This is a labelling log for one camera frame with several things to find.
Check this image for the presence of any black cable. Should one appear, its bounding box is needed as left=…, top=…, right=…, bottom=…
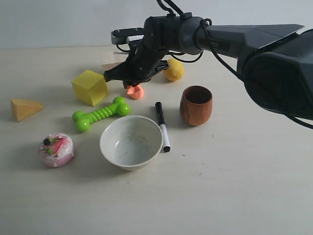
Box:
left=156, top=0, right=313, bottom=129

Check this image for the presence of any small orange toy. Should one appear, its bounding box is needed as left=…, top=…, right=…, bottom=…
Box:
left=126, top=85, right=144, bottom=99

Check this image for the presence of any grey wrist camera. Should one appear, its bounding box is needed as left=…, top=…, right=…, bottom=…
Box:
left=111, top=27, right=144, bottom=45

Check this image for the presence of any black and white marker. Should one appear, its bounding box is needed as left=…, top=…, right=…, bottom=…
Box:
left=155, top=101, right=171, bottom=152

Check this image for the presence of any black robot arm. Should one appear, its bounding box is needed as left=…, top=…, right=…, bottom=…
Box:
left=104, top=13, right=313, bottom=120

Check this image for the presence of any plain wooden cube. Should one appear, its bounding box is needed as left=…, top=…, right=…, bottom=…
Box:
left=102, top=51, right=128, bottom=73

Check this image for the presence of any green bone toy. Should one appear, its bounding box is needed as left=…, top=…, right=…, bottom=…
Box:
left=72, top=96, right=131, bottom=133

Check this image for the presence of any brown wooden cup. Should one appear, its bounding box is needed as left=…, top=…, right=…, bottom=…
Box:
left=179, top=85, right=213, bottom=126

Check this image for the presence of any yellow lemon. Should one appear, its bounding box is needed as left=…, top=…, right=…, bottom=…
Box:
left=163, top=58, right=184, bottom=81

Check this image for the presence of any white ceramic bowl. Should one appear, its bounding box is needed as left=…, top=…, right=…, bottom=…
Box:
left=99, top=116, right=163, bottom=171

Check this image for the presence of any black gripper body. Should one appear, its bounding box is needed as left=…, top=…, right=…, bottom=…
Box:
left=141, top=16, right=210, bottom=55

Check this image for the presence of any yellow cheese wedge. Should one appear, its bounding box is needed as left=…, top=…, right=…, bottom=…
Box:
left=10, top=99, right=44, bottom=122

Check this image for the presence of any yellow cube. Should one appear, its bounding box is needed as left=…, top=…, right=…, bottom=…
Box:
left=71, top=70, right=108, bottom=106

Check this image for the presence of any pink strawberry cake squishy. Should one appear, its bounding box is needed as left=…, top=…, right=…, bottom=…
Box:
left=38, top=133, right=75, bottom=168

